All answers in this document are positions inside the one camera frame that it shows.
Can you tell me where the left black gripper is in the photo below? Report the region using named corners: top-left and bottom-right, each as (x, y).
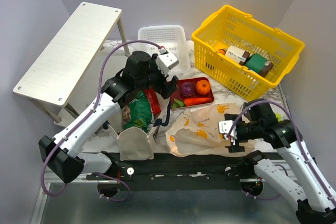
top-left (135, 54), bottom-right (178, 99)

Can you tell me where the purple toy onion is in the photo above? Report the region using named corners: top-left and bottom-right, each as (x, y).
top-left (180, 82), bottom-right (196, 97)

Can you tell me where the orange toy carrot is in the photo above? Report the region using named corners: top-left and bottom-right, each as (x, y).
top-left (183, 97), bottom-right (211, 106)

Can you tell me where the orange toy pumpkin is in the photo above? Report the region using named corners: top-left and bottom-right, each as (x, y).
top-left (195, 80), bottom-right (211, 95)

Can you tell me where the green snack packet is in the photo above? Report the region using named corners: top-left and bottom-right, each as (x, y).
top-left (122, 91), bottom-right (153, 133)

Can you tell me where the peach plastic grocery bag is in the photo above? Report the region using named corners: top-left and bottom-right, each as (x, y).
top-left (165, 103), bottom-right (256, 157)

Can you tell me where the beige canvas tote bag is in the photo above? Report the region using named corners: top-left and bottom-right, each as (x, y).
top-left (108, 110), bottom-right (161, 161)

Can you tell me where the dark toy grape bunch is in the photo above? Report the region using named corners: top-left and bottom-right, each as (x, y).
top-left (171, 98), bottom-right (184, 109)

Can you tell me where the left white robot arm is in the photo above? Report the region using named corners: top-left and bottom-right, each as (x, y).
top-left (38, 50), bottom-right (179, 184)

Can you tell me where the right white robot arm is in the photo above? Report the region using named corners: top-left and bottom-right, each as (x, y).
top-left (218, 99), bottom-right (335, 223)

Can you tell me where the red lacquer tray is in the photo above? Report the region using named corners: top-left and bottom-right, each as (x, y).
top-left (170, 77), bottom-right (214, 109)

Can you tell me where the red snack packet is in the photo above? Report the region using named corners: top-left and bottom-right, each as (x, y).
top-left (144, 88), bottom-right (161, 115)

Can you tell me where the black green razor box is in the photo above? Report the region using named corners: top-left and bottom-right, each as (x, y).
top-left (275, 112), bottom-right (282, 122)

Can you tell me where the white perforated plastic basket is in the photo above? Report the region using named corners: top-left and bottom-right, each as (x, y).
top-left (138, 25), bottom-right (191, 79)

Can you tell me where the small orange capped item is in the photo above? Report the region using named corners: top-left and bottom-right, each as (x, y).
top-left (218, 49), bottom-right (226, 55)

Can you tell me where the green brown box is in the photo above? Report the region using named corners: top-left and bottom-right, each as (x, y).
top-left (245, 54), bottom-right (274, 77)

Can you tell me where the white brown bottle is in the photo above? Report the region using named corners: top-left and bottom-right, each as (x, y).
top-left (225, 46), bottom-right (250, 66)

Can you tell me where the yellow shopping basket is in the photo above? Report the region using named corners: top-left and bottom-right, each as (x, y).
top-left (192, 5), bottom-right (305, 101)

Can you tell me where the white wooden shelf stand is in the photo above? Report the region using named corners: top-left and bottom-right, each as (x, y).
top-left (13, 2), bottom-right (126, 126)

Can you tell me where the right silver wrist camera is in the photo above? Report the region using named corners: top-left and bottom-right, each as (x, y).
top-left (218, 120), bottom-right (237, 141)

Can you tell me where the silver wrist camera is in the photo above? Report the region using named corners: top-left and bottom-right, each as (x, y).
top-left (218, 120), bottom-right (237, 141)
top-left (155, 52), bottom-right (179, 77)

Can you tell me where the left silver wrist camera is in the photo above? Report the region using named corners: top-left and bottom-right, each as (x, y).
top-left (155, 52), bottom-right (179, 77)

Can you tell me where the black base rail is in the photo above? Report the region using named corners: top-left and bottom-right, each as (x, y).
top-left (87, 153), bottom-right (258, 191)

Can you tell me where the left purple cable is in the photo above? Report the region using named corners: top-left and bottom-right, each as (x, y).
top-left (40, 40), bottom-right (169, 202)

